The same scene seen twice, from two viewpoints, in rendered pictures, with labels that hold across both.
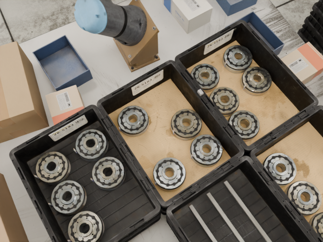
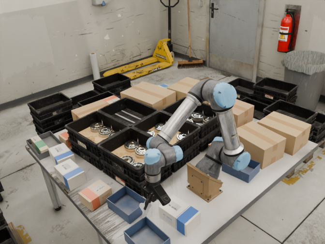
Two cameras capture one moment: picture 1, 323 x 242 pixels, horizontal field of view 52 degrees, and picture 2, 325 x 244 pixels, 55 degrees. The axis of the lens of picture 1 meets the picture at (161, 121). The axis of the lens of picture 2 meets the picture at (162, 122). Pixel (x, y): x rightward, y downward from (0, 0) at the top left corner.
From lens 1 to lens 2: 223 cm
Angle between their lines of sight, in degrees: 81
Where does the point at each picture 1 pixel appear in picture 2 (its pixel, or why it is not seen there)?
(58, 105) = not seen: hidden behind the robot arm
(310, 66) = (91, 188)
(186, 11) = (176, 199)
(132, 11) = (204, 162)
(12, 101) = (243, 130)
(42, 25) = not seen: outside the picture
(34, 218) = not seen: hidden behind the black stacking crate
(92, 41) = (235, 188)
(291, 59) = (102, 190)
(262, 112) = (122, 154)
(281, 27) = (104, 225)
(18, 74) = (249, 139)
